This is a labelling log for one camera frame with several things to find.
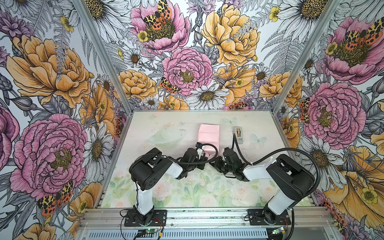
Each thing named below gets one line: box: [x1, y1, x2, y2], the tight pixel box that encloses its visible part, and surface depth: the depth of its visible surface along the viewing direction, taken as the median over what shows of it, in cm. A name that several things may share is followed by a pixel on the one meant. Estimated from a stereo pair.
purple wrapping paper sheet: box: [197, 124, 220, 159], surface depth 101 cm
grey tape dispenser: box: [233, 126, 244, 145], surface depth 104 cm
